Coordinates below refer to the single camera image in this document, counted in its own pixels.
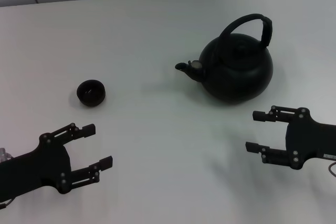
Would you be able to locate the small black teacup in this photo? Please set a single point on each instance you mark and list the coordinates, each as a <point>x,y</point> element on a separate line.
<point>91,94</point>

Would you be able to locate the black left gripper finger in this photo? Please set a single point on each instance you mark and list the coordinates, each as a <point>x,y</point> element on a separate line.
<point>105,163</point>
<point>86,130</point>

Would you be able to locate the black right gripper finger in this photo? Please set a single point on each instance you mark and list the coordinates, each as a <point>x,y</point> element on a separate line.
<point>260,116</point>
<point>253,147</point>

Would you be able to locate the black round teapot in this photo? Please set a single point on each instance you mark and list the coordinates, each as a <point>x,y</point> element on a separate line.
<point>236,74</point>

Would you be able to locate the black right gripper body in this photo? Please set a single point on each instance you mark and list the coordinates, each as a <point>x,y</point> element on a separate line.
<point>309,140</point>

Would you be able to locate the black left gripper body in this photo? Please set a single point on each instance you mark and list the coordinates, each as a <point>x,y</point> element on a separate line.
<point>39,163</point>

